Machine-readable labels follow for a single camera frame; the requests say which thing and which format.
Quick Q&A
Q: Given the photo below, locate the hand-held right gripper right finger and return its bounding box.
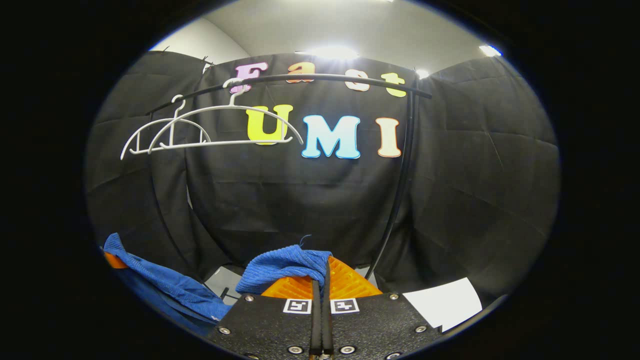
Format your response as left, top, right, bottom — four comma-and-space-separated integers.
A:
322, 256, 443, 360

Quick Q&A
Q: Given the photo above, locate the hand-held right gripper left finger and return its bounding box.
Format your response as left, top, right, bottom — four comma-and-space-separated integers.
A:
207, 276, 321, 360

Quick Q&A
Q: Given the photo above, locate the blue corduroy jacket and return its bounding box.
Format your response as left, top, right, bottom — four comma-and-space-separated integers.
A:
102, 232, 334, 337

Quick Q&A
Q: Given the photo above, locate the white plastic hanger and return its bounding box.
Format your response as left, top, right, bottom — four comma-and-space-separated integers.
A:
148, 77, 304, 155
120, 95, 212, 161

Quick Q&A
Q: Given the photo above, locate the black metal clothes rack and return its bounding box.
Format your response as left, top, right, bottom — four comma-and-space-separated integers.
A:
144, 67, 433, 301

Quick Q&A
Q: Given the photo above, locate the white paper sheet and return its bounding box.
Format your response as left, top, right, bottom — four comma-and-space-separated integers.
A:
403, 277, 484, 333

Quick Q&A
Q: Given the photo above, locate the black backdrop cloth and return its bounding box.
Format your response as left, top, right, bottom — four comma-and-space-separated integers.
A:
85, 50, 561, 306

